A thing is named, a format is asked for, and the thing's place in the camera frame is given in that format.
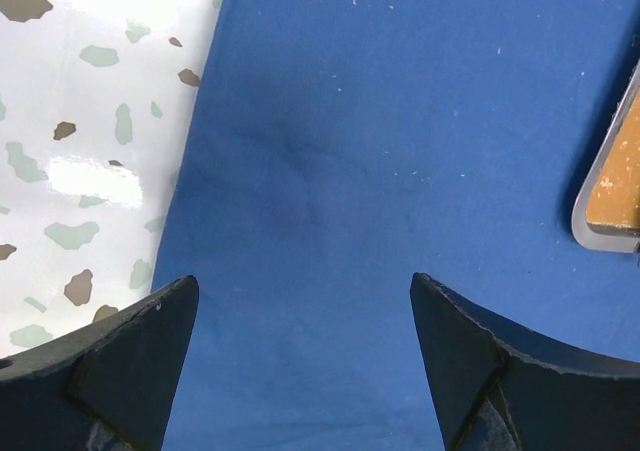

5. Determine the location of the steel tray orange liner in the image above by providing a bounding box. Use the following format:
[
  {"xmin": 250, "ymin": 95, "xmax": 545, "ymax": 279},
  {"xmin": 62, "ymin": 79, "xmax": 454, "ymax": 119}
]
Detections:
[{"xmin": 571, "ymin": 68, "xmax": 639, "ymax": 254}]

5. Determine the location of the blue surgical cloth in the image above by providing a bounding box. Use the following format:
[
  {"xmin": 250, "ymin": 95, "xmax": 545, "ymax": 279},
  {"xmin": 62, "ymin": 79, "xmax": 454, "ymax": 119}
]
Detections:
[{"xmin": 155, "ymin": 0, "xmax": 639, "ymax": 450}]

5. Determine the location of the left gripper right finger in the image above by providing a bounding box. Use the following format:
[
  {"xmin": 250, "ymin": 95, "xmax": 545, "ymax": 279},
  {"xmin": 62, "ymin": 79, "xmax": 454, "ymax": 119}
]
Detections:
[{"xmin": 410, "ymin": 273, "xmax": 639, "ymax": 450}]

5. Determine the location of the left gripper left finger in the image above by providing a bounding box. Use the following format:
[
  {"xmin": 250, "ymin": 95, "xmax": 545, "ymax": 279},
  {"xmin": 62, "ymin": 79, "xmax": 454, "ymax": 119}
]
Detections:
[{"xmin": 1, "ymin": 276, "xmax": 199, "ymax": 450}]

